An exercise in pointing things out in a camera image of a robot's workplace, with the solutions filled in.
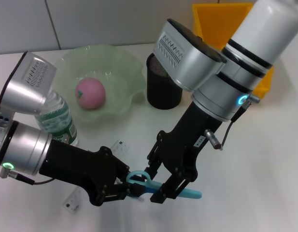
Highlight black mesh pen holder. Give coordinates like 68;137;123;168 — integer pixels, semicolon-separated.
145;53;183;110

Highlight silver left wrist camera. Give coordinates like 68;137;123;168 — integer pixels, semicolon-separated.
0;51;57;116

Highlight green wavy glass fruit bowl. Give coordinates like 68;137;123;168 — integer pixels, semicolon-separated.
52;44;146;125

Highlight clear plastic ruler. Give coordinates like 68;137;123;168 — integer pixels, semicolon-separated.
63;139;130;215

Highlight blue scissors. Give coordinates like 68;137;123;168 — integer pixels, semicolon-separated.
126;170;202;201

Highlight arm cable with plug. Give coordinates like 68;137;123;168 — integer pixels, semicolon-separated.
0;166;55;186
204;94;260;151

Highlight right arm cable with plug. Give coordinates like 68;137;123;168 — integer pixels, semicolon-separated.
204;94;260;151

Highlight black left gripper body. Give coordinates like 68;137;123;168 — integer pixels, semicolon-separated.
39;141;130;206

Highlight pink toy peach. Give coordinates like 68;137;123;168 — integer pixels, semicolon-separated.
75;77;107;110

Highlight left arm cable with plug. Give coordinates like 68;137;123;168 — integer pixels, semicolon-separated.
0;166;55;186

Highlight yellow plastic bin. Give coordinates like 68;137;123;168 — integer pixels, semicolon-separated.
192;2;276;100

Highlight clear green-label water bottle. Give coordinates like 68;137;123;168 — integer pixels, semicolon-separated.
34;89;80;147

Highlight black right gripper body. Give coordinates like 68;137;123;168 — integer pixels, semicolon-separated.
155;101;224;179

